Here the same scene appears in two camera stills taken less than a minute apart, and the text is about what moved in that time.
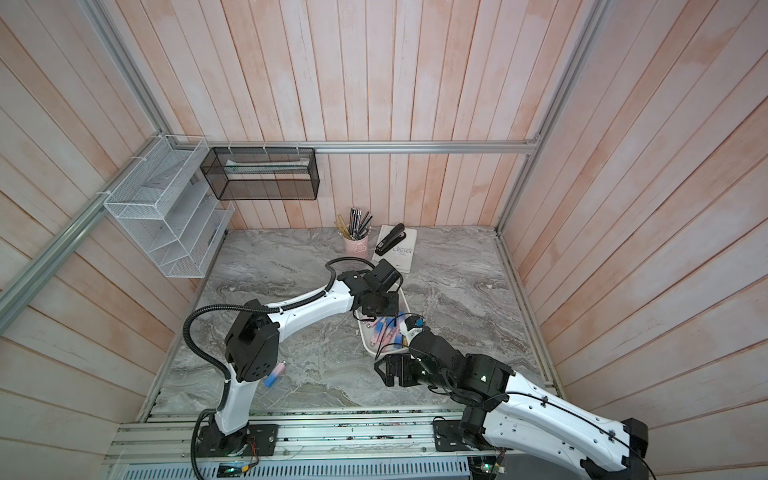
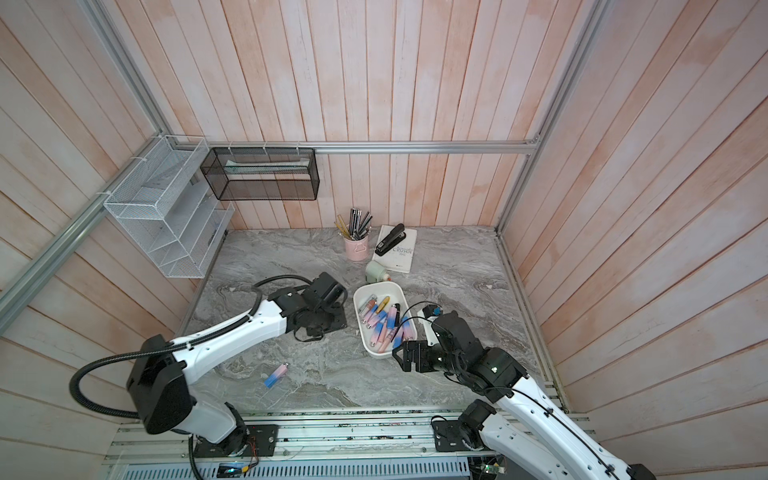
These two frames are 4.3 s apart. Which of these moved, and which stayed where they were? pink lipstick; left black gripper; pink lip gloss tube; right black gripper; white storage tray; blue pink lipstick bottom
Moved: right black gripper; left black gripper
Stayed: pink lip gloss tube; pink lipstick; blue pink lipstick bottom; white storage tray
